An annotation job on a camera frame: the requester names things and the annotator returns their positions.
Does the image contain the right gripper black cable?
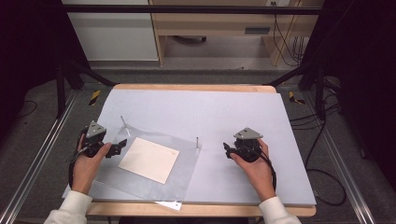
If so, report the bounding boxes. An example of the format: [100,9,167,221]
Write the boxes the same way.
[258,148,278,191]

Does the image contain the black metal frame bar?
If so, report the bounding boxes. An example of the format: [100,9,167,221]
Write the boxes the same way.
[62,4,323,15]

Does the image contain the white cabinet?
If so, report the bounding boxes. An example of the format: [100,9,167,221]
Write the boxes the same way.
[62,0,160,62]

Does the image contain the clear acrylic photo frame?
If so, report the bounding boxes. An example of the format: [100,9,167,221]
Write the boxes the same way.
[93,124,203,203]

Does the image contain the black cables under desk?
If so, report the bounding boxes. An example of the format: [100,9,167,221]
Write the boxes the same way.
[270,1,305,66]

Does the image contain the black floor cables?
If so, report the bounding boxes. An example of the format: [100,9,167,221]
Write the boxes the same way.
[289,92,347,207]

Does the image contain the white paper scrap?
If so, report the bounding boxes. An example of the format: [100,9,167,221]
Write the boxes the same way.
[154,200,183,212]

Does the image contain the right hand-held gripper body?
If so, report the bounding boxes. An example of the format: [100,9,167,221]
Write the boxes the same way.
[233,127,264,163]

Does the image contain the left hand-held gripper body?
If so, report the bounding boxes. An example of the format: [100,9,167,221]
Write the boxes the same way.
[81,120,108,158]

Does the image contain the person's right hand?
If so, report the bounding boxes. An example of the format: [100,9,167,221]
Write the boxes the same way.
[229,138,277,203]

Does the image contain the thin black floor cable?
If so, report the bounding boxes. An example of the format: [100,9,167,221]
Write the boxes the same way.
[16,100,38,119]

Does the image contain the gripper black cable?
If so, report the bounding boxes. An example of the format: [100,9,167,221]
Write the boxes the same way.
[68,129,90,189]
[258,148,278,191]

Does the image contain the wooden table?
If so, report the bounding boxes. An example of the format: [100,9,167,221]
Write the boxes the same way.
[86,83,318,217]

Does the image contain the picture card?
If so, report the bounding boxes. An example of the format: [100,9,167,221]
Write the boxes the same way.
[118,136,180,185]

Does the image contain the black metal stand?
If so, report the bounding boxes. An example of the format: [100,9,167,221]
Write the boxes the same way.
[55,59,117,119]
[264,60,328,121]

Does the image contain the person's left hand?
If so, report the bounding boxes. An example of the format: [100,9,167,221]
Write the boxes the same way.
[72,133,112,196]

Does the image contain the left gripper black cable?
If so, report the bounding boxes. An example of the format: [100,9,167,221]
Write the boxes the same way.
[68,129,90,189]

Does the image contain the aluminium floor rail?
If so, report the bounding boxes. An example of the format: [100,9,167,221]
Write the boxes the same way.
[303,91,376,224]
[0,90,79,224]

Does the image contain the wooden desk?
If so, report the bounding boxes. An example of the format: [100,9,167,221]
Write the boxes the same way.
[148,0,325,66]

